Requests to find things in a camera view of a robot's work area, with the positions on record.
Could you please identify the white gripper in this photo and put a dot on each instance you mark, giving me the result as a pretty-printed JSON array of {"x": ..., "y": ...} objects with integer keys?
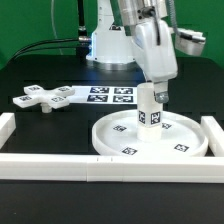
[{"x": 154, "y": 53}]

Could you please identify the white round table top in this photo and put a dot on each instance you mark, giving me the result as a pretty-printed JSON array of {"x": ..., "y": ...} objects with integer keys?
[{"x": 119, "y": 134}]

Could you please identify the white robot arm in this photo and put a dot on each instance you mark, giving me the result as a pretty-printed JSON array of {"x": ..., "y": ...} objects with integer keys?
[{"x": 133, "y": 32}]

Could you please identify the white right fence bar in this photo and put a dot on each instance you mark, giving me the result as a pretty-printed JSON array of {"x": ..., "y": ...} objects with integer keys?
[{"x": 215, "y": 135}]

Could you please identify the white fence bar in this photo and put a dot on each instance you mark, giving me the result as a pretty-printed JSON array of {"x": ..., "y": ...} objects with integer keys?
[
  {"x": 215, "y": 135},
  {"x": 110, "y": 168},
  {"x": 7, "y": 127}
]

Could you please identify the white marker sheet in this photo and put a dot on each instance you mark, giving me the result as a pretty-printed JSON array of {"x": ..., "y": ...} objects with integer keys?
[{"x": 104, "y": 95}]

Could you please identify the white cross-shaped table base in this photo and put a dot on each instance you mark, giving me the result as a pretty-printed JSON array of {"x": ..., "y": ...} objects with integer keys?
[{"x": 47, "y": 99}]

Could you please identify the white left fence bar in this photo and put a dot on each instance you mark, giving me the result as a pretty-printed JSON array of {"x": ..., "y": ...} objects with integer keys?
[{"x": 7, "y": 127}]

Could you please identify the white front fence bar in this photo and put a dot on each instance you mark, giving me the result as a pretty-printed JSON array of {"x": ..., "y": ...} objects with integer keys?
[{"x": 110, "y": 168}]

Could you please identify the black vertical cable connector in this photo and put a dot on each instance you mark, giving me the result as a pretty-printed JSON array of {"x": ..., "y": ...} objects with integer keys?
[{"x": 82, "y": 48}]

